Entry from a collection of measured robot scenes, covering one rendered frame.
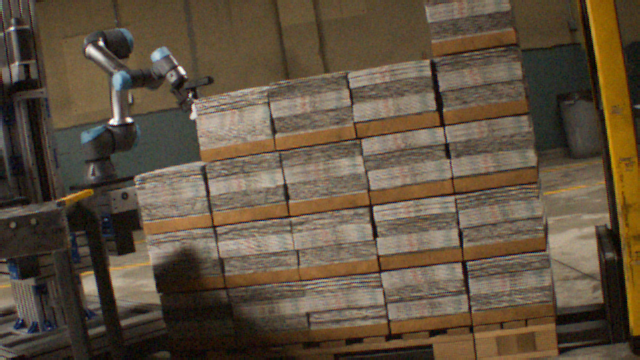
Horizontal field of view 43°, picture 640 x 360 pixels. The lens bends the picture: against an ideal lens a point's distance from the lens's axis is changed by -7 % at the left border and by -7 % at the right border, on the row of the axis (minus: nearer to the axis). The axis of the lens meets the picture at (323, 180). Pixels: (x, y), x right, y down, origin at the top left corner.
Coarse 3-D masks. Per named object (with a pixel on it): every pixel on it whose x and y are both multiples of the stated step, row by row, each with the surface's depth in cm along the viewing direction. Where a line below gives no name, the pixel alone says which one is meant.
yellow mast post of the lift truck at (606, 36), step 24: (600, 0) 248; (600, 24) 249; (600, 48) 250; (600, 72) 251; (624, 72) 249; (624, 96) 250; (624, 120) 251; (624, 144) 251; (624, 168) 252; (624, 192) 253; (624, 216) 254; (624, 240) 255; (624, 264) 256
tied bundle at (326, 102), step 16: (304, 80) 296; (320, 80) 295; (336, 80) 293; (352, 80) 301; (272, 96) 301; (288, 96) 298; (304, 96) 297; (320, 96) 296; (336, 96) 296; (272, 112) 301; (288, 112) 299; (304, 112) 299; (320, 112) 296; (336, 112) 294; (352, 112) 293; (288, 128) 299; (304, 128) 299; (320, 128) 297; (320, 144) 299
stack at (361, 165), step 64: (192, 192) 311; (256, 192) 305; (320, 192) 299; (192, 256) 314; (256, 256) 308; (320, 256) 302; (384, 256) 296; (192, 320) 319; (256, 320) 311; (320, 320) 304; (384, 320) 298
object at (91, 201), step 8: (56, 200) 290; (80, 200) 289; (88, 200) 289; (96, 200) 292; (24, 208) 287; (80, 208) 289; (88, 208) 289; (96, 208) 289; (72, 216) 289; (80, 216) 289; (88, 216) 289; (96, 216) 289; (72, 224) 289; (80, 224) 289; (88, 224) 289; (96, 224) 289; (72, 232) 289
